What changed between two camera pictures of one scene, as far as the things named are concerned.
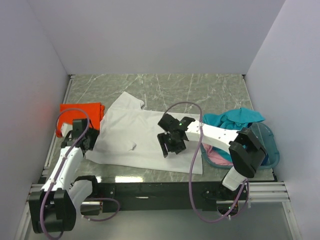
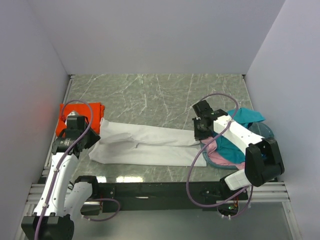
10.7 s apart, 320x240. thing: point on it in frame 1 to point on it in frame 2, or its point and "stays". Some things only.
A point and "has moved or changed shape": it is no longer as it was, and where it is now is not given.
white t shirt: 128,134 has moved or changed shape
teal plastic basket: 265,136 stays
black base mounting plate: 165,196 stays
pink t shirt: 215,157 stays
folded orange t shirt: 94,112 stays
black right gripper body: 169,134 to 200,132
